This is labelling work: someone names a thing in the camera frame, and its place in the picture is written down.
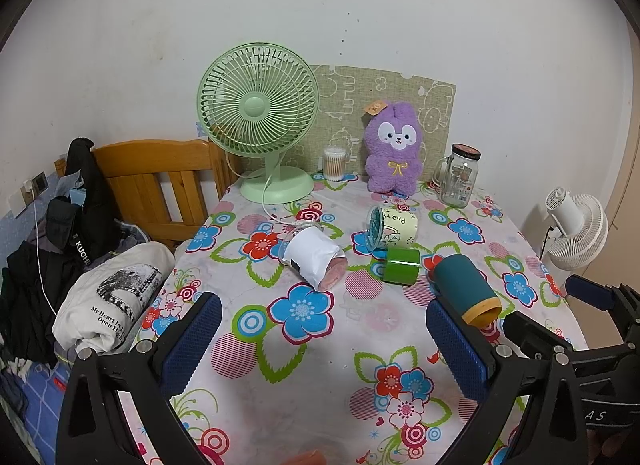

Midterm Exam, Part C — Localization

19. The blue checked bedding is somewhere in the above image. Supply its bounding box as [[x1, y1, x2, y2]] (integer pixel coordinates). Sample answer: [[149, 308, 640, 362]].
[[0, 355, 76, 465]]

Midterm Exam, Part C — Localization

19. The white charger cable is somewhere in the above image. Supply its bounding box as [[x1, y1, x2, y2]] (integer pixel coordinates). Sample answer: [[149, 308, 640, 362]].
[[24, 180, 59, 318]]

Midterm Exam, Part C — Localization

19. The teal cup with yellow rim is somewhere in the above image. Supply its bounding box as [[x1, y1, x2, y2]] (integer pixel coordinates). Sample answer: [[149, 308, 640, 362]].
[[433, 254, 502, 328]]

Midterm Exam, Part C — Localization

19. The beige printed mat board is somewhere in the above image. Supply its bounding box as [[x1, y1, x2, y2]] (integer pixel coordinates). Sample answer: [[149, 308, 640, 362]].
[[295, 64, 457, 181]]

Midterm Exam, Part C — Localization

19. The white fan cable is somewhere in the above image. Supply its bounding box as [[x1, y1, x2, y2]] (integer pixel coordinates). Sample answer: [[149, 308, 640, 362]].
[[225, 150, 323, 238]]

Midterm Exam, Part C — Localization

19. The black jacket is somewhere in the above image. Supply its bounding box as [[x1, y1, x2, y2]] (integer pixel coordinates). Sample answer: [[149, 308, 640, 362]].
[[46, 138, 122, 268]]

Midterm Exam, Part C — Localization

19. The green desk fan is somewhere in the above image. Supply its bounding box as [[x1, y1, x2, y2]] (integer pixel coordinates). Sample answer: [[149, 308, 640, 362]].
[[196, 42, 321, 205]]

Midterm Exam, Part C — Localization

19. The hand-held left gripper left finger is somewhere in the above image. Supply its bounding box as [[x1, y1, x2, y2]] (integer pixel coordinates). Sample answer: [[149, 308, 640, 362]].
[[56, 291, 224, 465]]

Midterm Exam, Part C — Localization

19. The glass jar mug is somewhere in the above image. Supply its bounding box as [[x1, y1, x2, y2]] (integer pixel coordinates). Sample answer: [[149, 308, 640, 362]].
[[434, 144, 481, 208]]

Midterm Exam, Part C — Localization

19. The pale printed cup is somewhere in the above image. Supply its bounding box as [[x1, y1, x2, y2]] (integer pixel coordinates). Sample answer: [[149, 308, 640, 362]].
[[366, 205, 420, 251]]

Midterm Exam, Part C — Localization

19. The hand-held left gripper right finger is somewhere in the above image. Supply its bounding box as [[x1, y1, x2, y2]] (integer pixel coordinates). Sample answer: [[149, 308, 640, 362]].
[[425, 297, 590, 465]]

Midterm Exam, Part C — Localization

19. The floral tablecloth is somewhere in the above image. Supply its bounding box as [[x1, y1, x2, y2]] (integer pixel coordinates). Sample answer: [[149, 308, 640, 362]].
[[117, 172, 591, 465]]

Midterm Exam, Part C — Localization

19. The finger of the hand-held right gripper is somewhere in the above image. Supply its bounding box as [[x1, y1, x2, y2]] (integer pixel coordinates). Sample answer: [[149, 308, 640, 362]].
[[501, 311, 576, 360], [566, 274, 640, 341]]

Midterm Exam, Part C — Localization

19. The wooden chair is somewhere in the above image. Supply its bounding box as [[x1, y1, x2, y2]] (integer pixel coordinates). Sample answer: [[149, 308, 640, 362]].
[[92, 139, 241, 246]]

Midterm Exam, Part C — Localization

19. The cotton swab box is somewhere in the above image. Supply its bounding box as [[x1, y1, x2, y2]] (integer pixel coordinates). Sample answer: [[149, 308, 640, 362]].
[[323, 146, 347, 182]]

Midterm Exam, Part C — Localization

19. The white and pink cup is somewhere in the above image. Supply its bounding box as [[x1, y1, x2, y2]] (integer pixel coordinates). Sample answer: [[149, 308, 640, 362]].
[[278, 228, 348, 291]]

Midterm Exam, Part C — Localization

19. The dark cloth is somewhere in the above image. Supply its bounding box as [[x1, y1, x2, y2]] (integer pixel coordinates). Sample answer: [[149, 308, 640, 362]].
[[0, 240, 63, 363]]

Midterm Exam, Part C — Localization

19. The purple plush toy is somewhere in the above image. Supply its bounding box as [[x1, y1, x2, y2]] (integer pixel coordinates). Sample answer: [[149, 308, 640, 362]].
[[363, 99, 425, 195]]

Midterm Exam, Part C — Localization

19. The white printed shirt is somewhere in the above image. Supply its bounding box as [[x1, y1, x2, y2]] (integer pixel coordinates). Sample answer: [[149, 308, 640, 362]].
[[52, 242, 176, 356]]

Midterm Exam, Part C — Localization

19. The wall socket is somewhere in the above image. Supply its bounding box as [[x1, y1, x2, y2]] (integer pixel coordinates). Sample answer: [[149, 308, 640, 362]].
[[20, 171, 49, 206]]

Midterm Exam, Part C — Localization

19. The white fan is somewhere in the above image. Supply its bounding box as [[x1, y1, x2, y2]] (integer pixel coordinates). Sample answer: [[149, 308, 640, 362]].
[[542, 186, 609, 273]]

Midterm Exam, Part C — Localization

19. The green cup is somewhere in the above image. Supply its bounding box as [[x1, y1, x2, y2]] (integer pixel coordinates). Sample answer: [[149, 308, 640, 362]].
[[384, 247, 422, 286]]

